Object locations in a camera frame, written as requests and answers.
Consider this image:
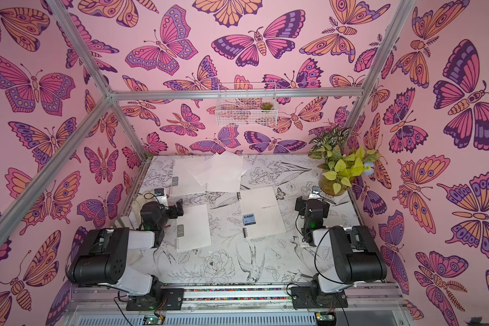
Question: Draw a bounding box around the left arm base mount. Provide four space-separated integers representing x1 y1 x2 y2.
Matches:
126 288 185 312

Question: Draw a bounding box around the CAMP B5 spiral notebook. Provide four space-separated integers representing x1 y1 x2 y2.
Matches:
237 186 286 239

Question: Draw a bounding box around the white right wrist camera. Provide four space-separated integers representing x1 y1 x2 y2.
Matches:
308 186 323 200

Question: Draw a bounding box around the amber glass plant vase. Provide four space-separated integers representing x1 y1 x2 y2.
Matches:
319 174 346 196

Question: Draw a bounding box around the white spiral notebook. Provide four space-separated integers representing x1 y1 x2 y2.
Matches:
170 156 206 196

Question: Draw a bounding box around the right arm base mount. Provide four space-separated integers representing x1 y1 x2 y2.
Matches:
287 285 349 309

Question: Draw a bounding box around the white wire wall basket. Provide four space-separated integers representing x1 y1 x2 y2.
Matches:
213 81 278 128

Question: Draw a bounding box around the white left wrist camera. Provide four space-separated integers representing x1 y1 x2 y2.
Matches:
153 187 168 206

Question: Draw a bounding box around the green leafy plant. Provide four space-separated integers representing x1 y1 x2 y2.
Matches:
308 126 380 190

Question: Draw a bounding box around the small succulent in basket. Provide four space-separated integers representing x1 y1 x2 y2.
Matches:
260 103 274 111

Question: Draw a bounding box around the aluminium front rail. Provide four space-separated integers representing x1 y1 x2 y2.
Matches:
60 283 413 325

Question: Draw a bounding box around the torn white lined page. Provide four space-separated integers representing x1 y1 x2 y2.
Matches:
190 152 243 182

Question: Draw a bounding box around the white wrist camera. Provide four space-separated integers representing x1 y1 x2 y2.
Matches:
153 187 168 206
308 186 323 200

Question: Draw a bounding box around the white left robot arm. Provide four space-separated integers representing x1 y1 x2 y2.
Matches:
67 199 184 300

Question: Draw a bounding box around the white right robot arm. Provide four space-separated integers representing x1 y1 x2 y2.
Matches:
294 197 387 294

